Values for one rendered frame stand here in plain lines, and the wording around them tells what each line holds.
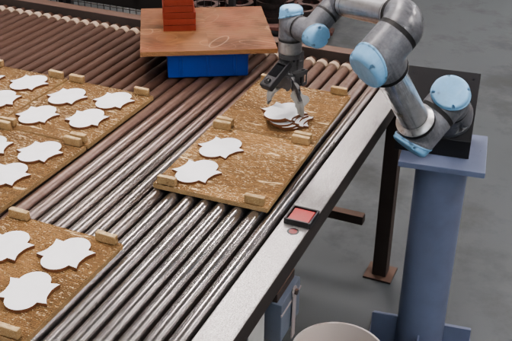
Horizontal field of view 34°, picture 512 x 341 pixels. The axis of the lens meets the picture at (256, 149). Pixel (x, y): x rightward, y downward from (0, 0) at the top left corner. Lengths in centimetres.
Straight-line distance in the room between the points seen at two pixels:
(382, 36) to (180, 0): 121
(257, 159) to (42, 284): 81
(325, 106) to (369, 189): 144
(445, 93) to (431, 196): 42
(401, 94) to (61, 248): 98
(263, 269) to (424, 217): 92
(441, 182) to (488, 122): 237
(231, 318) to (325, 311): 153
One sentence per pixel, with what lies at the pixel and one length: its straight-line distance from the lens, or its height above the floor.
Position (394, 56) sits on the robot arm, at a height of 135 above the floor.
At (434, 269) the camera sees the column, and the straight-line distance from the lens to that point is 295.
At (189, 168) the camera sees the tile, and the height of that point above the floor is 94.
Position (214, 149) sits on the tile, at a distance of 254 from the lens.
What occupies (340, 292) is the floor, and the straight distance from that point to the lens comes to 352.
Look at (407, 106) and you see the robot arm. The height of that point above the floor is 116.
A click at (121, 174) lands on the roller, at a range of 248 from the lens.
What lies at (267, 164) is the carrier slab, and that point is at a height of 94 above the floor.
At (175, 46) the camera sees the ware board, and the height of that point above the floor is 104.
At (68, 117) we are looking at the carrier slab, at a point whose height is 95.
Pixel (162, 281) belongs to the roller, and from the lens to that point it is 204.
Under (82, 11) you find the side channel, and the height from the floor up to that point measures 94.
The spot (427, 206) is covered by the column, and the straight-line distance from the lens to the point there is 282.
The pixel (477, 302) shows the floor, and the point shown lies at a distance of 358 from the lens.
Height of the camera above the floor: 213
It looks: 28 degrees down
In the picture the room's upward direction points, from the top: 1 degrees clockwise
